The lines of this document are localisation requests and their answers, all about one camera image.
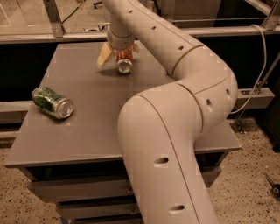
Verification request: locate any red coke can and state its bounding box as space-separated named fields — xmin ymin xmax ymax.
xmin=116 ymin=49 xmax=133 ymax=74

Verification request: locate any middle grey drawer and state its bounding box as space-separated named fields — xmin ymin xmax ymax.
xmin=56 ymin=201 xmax=140 ymax=220

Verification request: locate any top grey drawer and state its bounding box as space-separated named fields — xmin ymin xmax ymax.
xmin=27 ymin=165 xmax=222 ymax=203

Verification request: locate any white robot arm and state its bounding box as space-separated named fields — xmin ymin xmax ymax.
xmin=103 ymin=0 xmax=237 ymax=224

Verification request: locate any white cable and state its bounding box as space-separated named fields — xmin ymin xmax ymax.
xmin=230 ymin=24 xmax=268 ymax=116

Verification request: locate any black caster wheel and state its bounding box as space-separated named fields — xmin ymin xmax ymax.
xmin=265 ymin=174 xmax=280 ymax=197

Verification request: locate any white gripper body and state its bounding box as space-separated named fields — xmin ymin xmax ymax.
xmin=107 ymin=15 xmax=136 ymax=51

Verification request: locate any grey drawer cabinet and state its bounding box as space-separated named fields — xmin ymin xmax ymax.
xmin=3 ymin=41 xmax=242 ymax=224

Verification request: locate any green soda can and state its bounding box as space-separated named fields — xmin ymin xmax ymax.
xmin=31 ymin=87 xmax=74 ymax=119

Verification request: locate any grey drawer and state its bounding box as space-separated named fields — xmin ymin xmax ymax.
xmin=56 ymin=201 xmax=140 ymax=220
xmin=71 ymin=213 xmax=142 ymax=224
xmin=27 ymin=165 xmax=222 ymax=203

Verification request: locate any bottom grey drawer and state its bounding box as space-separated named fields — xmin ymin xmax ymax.
xmin=71 ymin=213 xmax=142 ymax=224

